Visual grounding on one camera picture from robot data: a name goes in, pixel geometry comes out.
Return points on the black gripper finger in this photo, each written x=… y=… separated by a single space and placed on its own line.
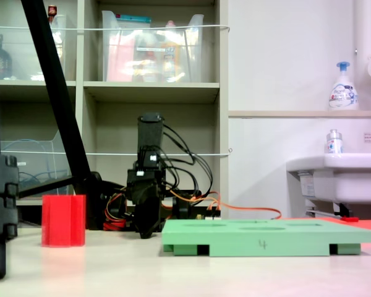
x=143 y=219
x=154 y=213

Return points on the red cross columnar block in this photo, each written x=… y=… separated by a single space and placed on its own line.
x=63 y=221

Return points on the small driver circuit board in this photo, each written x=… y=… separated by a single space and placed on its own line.
x=208 y=217

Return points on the beige shelf unit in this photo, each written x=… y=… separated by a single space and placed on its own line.
x=151 y=89

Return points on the black tripod brace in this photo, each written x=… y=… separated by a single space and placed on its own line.
x=43 y=186

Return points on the green shape sorter board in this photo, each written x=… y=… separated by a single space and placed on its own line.
x=266 y=238

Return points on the pink packet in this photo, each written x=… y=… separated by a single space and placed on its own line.
x=120 y=62

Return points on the orange labelled bottle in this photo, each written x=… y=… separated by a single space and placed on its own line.
x=170 y=55

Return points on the black tripod leg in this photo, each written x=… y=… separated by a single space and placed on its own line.
x=0 y=201
x=55 y=80

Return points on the large clear storage bin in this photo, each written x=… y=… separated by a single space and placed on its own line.
x=191 y=46

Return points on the teal edged box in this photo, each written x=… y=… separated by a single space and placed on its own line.
x=133 y=18

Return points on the dark glass bottle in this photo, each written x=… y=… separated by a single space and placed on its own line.
x=2 y=62

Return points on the small clear sanitizer bottle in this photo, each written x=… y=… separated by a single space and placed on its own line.
x=334 y=143

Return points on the bottle with red cap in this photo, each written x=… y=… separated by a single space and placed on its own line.
x=52 y=12

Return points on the white sink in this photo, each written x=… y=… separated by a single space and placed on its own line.
x=352 y=179

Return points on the white blue soap dispenser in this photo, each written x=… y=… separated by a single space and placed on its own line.
x=343 y=92

